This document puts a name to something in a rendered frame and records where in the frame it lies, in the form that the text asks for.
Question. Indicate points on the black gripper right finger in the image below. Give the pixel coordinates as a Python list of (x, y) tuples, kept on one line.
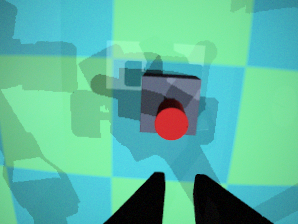
[(214, 205)]

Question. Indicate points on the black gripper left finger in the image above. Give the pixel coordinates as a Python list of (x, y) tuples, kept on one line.
[(146, 206)]

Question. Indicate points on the red cylinder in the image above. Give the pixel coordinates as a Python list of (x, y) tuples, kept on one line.
[(171, 122)]

